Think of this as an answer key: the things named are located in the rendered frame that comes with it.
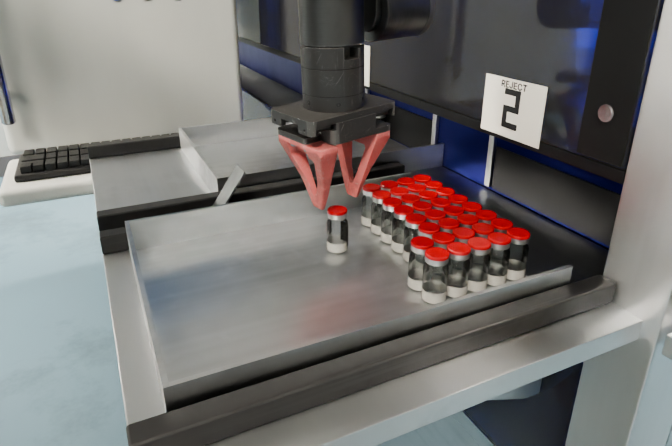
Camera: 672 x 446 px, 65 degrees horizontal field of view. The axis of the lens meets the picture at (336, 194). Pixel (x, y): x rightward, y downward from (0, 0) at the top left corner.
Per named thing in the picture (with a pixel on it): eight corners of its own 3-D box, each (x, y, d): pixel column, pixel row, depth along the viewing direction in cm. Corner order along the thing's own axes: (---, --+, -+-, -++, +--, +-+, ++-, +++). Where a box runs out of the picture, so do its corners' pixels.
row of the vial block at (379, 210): (374, 218, 62) (375, 181, 60) (472, 295, 47) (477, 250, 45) (357, 221, 61) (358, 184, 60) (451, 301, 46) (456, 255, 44)
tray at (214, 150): (361, 125, 101) (361, 107, 100) (442, 165, 80) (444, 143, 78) (180, 148, 88) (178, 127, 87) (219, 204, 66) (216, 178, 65)
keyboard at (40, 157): (219, 136, 121) (218, 125, 120) (235, 153, 109) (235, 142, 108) (20, 160, 105) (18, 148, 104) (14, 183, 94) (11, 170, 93)
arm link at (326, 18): (283, -28, 45) (321, -27, 41) (348, -31, 49) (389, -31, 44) (288, 54, 48) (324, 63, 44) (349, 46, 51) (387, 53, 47)
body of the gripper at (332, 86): (397, 120, 50) (399, 40, 47) (311, 144, 45) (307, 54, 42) (352, 107, 55) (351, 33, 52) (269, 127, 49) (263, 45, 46)
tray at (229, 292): (407, 197, 68) (409, 172, 67) (566, 301, 47) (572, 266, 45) (129, 251, 55) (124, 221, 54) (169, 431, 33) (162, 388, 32)
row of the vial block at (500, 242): (406, 211, 64) (408, 175, 62) (511, 284, 49) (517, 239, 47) (391, 214, 63) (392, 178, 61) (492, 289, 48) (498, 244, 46)
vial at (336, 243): (342, 242, 56) (342, 205, 55) (351, 251, 55) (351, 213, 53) (323, 246, 56) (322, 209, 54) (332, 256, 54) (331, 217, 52)
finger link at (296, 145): (379, 204, 52) (380, 112, 48) (322, 227, 48) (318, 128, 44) (336, 184, 57) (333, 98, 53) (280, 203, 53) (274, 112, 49)
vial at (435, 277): (436, 289, 48) (440, 244, 46) (451, 301, 46) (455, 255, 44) (416, 294, 47) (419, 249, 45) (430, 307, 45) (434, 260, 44)
